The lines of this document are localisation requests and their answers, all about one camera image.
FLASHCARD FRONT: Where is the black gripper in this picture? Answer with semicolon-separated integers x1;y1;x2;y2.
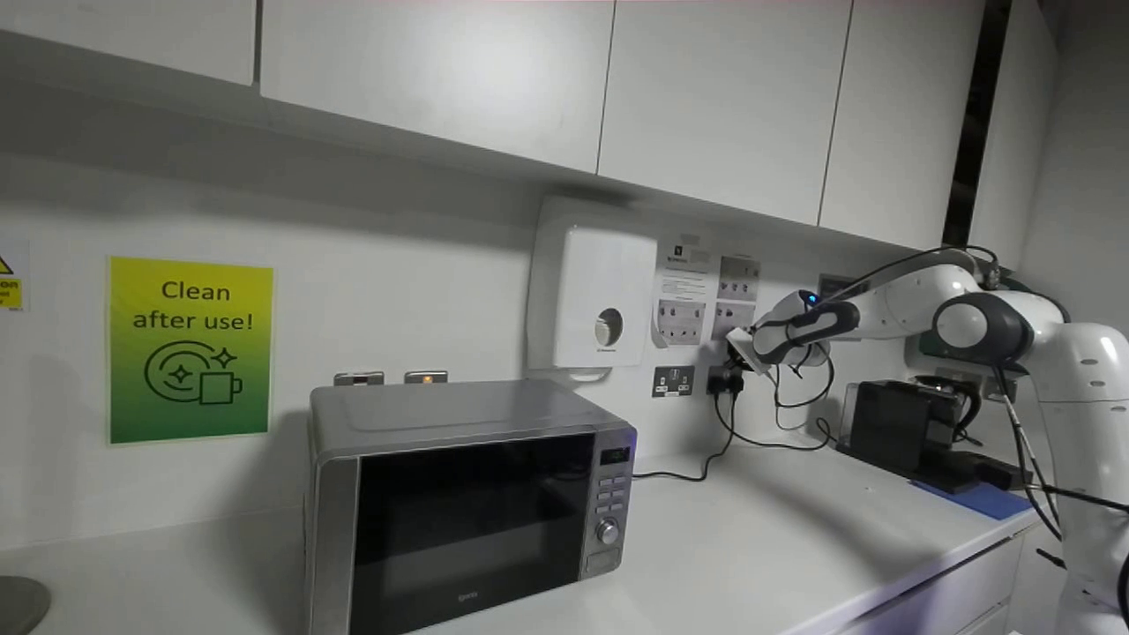
714;307;804;401

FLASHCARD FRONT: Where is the small grey instruction sheet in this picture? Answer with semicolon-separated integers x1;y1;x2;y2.
714;254;761;341

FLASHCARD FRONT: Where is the large white instruction sheet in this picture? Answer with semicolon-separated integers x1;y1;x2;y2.
653;240;720;354

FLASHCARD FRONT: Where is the white paper towel dispenser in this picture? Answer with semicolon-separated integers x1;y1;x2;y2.
551;221;665;389

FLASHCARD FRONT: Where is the black coffee machine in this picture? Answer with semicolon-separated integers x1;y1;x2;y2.
844;377;1038;493

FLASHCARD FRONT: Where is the blue mat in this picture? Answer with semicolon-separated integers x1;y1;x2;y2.
920;472;1046;527

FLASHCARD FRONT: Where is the silver microwave oven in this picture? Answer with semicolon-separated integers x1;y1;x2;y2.
304;377;641;635

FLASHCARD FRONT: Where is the white base cabinet drawer front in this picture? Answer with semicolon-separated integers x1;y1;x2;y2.
807;527;1054;635

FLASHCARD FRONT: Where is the green clean after use poster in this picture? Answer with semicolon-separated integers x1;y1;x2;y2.
106;254;279;449

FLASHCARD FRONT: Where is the yellow warning sticker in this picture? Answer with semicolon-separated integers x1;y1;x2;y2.
0;249;29;315

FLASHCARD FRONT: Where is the grey round disc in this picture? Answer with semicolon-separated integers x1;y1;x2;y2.
0;576;56;635

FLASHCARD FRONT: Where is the empty silver double wall socket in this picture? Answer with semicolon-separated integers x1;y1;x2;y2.
651;362;699;400

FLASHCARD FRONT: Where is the black power cable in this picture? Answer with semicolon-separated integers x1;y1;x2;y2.
632;395;741;488
717;395;844;456

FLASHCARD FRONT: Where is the white wall cabinet door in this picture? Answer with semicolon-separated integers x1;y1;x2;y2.
819;0;992;254
595;0;853;228
259;0;617;178
0;0;263;87

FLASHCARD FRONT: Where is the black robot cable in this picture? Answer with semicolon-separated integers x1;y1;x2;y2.
999;380;1129;549

